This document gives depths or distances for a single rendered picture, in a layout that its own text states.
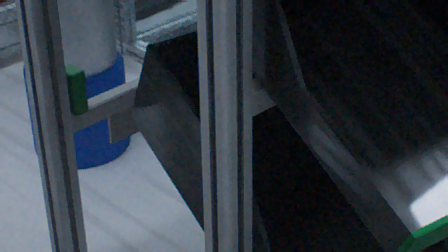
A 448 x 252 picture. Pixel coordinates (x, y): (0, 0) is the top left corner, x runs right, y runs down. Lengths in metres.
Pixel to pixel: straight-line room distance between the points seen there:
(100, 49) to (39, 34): 0.75
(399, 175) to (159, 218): 0.84
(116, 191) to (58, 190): 0.71
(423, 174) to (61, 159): 0.27
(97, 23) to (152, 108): 0.73
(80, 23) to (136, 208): 0.28
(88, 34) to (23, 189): 0.26
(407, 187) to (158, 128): 0.20
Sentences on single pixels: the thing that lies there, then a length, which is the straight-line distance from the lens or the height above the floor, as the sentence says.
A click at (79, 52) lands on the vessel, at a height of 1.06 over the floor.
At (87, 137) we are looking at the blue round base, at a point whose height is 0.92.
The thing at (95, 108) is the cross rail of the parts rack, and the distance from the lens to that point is 0.60.
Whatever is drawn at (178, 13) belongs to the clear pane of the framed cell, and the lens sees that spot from 1.56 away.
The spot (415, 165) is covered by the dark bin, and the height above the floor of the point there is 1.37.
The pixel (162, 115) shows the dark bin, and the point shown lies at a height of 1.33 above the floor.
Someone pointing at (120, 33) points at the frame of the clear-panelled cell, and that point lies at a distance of 1.71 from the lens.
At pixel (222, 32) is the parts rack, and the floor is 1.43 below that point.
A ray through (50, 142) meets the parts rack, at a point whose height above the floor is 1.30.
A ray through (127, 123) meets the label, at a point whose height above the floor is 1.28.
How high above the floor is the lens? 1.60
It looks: 30 degrees down
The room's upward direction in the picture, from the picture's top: 1 degrees counter-clockwise
